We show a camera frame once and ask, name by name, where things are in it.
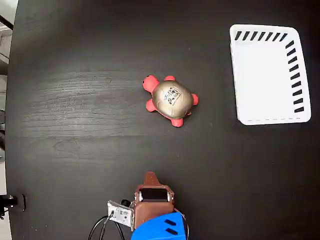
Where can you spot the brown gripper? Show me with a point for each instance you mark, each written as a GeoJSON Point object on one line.
{"type": "Point", "coordinates": [153, 209]}

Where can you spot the pink turtle toy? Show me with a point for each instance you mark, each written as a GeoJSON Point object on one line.
{"type": "Point", "coordinates": [172, 100]}

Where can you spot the white plastic basket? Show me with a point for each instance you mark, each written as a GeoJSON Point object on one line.
{"type": "Point", "coordinates": [262, 80]}

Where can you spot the black table clamp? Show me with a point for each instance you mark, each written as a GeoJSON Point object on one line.
{"type": "Point", "coordinates": [15, 202]}

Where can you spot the black metal bar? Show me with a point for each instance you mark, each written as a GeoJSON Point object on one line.
{"type": "Point", "coordinates": [6, 22]}

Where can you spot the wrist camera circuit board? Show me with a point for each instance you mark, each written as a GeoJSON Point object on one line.
{"type": "Point", "coordinates": [120, 212]}

